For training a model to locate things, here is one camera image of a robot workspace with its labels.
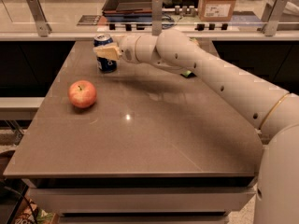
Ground brown cardboard box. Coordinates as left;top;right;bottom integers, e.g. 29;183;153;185
198;0;236;21

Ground left metal glass bracket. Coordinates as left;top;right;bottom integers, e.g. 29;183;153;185
26;0;51;37

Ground glass barrier panel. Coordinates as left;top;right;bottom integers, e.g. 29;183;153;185
0;0;299;35

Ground red apple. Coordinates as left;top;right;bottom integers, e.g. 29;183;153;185
68;80;97;108

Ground blue pepsi can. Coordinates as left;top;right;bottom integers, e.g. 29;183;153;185
93;34;117;73

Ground green chip bag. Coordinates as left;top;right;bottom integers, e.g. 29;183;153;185
180;37;200;78

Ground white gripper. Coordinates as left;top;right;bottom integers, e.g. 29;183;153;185
93;35;139;63

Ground right metal glass bracket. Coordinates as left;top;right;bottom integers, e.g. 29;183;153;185
262;0;289;36

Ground orange rimmed dark tray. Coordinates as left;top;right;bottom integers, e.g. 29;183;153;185
102;0;152;15

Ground colourful bag on floor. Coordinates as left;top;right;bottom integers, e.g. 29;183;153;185
12;199;58;224

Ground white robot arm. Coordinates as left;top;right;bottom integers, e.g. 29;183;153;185
93;29;299;224

